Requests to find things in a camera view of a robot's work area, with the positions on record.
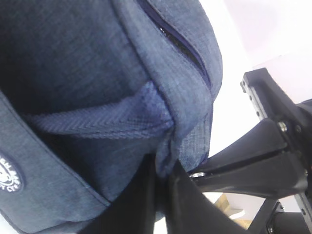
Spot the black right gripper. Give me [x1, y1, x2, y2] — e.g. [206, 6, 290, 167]
[193, 68, 312, 234]

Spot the dark blue insulated lunch bag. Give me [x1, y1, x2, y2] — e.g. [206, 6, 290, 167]
[0, 0, 223, 234]

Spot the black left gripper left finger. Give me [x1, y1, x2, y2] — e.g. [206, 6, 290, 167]
[80, 154, 156, 234]

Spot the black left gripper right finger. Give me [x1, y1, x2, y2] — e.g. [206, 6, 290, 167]
[165, 161, 246, 234]

